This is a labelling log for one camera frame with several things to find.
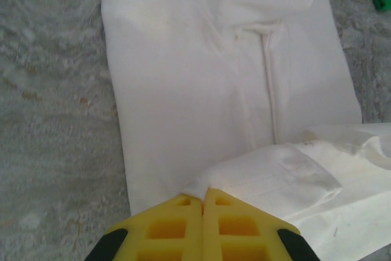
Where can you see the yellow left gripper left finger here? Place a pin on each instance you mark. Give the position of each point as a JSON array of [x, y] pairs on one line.
[[171, 236]]

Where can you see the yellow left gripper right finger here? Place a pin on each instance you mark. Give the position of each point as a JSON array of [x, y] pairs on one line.
[[241, 236]]

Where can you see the white t-shirt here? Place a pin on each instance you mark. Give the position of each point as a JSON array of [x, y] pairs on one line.
[[183, 90]]

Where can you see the grey marbled table cover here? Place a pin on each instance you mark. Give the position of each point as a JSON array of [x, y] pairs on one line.
[[46, 120]]

